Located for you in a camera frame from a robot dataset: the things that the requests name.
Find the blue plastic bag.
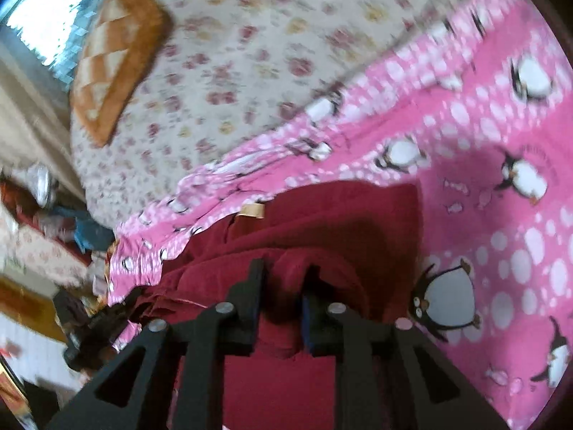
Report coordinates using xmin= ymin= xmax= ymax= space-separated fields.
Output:
xmin=74 ymin=219 xmax=115 ymax=254

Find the pink penguin print blanket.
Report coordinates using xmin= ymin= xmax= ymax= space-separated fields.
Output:
xmin=105 ymin=0 xmax=573 ymax=430

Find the orange checked cushion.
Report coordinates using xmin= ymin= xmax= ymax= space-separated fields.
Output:
xmin=72 ymin=0 xmax=175 ymax=148

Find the dark red garment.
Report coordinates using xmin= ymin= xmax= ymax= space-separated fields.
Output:
xmin=130 ymin=181 xmax=424 ymax=430

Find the bright window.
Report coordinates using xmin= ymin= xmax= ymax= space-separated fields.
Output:
xmin=0 ymin=0 xmax=117 ymax=86

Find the floral bed sheet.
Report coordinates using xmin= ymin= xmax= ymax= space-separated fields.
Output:
xmin=69 ymin=0 xmax=493 ymax=234

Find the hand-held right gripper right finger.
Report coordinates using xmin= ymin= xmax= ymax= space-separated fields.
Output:
xmin=301 ymin=273 xmax=511 ymax=430

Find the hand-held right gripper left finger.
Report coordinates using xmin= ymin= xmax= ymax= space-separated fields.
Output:
xmin=45 ymin=257 xmax=269 ymax=430

